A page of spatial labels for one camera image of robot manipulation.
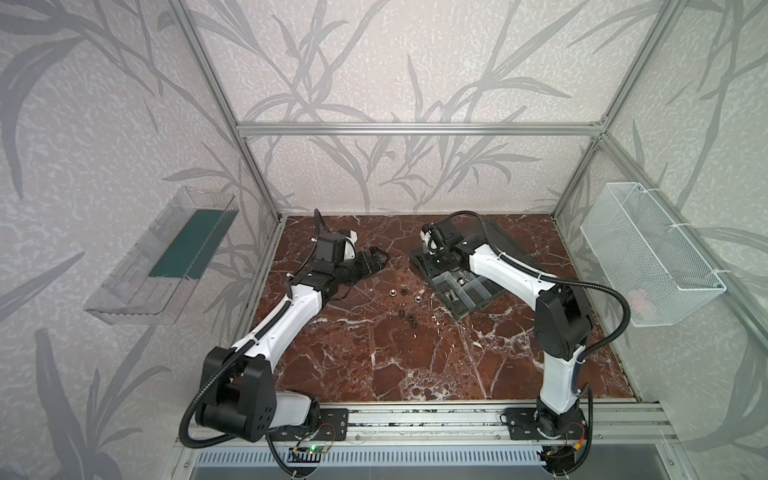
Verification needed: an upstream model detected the grey plastic organizer box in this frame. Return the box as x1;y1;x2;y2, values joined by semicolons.
409;218;541;322

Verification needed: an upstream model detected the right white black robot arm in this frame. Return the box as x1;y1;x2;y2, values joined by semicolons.
420;210;631;437

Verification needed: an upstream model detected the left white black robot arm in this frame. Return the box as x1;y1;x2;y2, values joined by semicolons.
177;212;391;449

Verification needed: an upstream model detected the pile of screws and nuts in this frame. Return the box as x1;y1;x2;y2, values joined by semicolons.
388;286;420;329

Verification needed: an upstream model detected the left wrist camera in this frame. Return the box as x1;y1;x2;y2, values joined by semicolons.
339;229;358;259

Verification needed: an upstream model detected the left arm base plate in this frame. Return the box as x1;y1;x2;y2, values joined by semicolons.
282;407;350;442

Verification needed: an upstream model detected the aluminium frame crossbar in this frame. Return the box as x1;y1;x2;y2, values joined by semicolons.
236;122;602;137

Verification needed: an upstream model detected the clear plastic wall tray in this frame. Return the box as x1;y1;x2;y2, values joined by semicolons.
84;187;239;325

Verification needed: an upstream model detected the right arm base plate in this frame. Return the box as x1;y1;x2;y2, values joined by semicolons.
500;407;588;442

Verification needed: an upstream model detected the white wire mesh basket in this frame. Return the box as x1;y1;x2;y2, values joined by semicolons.
581;182;727;328

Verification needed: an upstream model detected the aluminium front rail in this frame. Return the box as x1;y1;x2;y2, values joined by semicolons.
173;401;679;448

